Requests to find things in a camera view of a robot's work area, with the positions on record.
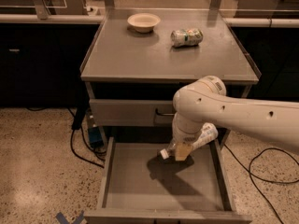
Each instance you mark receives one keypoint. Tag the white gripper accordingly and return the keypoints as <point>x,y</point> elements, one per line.
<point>186,138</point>

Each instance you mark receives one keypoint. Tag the clear plastic water bottle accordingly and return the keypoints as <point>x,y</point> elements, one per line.
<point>208,134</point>

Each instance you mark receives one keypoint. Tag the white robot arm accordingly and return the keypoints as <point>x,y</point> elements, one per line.
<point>205,100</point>

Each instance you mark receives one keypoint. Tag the open grey middle drawer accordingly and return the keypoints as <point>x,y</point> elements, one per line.
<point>138,186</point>

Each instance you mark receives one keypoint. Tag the closed grey upper drawer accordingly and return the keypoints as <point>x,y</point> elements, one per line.
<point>108,112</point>

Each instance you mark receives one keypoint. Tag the grey drawer cabinet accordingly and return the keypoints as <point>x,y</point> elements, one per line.
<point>123,64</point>

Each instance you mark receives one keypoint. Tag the blue power box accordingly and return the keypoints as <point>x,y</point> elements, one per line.
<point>95,138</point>

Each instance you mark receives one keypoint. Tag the crushed green white can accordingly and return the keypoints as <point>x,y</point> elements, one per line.
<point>186,37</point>

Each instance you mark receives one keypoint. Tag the beige bowl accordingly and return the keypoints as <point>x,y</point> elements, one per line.
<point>143,22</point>

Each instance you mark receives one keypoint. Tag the blue tape cross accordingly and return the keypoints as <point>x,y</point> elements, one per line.
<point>63,219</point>

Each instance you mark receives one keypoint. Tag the dark left cabinet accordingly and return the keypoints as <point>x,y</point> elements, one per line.
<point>39,63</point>

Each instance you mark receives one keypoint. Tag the black drawer handle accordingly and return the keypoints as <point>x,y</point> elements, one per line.
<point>158,113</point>

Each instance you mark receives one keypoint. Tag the white horizontal rail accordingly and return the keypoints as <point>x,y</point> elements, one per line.
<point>81,19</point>

